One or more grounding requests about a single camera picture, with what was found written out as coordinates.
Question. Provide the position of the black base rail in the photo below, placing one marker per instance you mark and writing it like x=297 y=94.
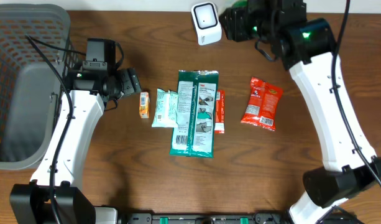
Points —
x=147 y=218

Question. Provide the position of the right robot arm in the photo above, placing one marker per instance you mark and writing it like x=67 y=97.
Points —
x=309 y=50

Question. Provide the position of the red snack packet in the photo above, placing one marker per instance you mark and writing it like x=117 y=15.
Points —
x=262 y=104

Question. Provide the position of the grey plastic mesh basket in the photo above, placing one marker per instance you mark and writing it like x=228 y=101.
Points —
x=29 y=90

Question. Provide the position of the white barcode scanner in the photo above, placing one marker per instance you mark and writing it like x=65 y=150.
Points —
x=206 y=23

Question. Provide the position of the light green wipes pack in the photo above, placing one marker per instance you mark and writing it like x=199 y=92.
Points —
x=166 y=109

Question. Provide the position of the green lid seasoning jar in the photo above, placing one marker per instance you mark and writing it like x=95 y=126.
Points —
x=240 y=4

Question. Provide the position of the red stick sachet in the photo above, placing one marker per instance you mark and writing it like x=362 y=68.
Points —
x=220 y=106

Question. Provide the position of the orange tissue pack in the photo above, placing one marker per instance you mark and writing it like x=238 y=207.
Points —
x=144 y=105

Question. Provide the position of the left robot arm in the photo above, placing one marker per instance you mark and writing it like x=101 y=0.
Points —
x=54 y=194

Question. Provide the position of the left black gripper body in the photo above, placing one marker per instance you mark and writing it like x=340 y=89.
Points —
x=130 y=83

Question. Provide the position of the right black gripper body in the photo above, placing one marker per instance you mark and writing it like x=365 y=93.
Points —
x=240 y=23

